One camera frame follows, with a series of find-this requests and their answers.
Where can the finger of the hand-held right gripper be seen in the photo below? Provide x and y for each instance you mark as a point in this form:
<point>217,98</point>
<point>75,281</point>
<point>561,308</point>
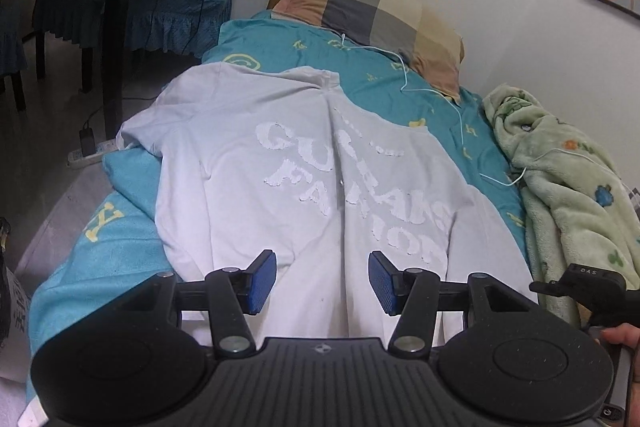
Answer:
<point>545,288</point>

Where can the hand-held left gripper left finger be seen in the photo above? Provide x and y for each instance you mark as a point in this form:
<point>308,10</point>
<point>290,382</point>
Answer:
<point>264,279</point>

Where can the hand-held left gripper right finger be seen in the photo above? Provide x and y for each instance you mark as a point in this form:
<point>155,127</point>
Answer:
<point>382,282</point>

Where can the white sweatshirt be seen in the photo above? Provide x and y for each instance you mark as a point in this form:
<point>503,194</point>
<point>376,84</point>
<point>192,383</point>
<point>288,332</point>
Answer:
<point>250,187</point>

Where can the person's right hand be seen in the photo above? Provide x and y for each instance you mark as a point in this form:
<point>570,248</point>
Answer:
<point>622,337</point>

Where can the green fleece blanket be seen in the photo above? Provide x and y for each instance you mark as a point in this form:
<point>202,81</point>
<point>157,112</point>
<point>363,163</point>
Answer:
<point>565,192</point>

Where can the white power strip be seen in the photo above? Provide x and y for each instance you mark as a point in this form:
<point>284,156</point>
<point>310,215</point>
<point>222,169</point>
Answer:
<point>90,158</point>

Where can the black power adapter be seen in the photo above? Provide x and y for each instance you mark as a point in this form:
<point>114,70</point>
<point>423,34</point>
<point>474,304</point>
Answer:
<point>87,141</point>

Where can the teal printed bedsheet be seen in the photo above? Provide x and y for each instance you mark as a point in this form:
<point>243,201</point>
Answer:
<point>300,47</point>

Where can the printed bag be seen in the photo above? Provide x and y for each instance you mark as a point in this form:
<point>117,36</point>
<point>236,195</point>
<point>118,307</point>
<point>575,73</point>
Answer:
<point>10,307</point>

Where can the plaid pillow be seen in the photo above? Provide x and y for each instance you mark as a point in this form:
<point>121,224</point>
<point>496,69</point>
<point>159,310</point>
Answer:
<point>360,2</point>

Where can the table with black legs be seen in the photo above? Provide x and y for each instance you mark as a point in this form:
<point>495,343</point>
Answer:
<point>117,32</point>

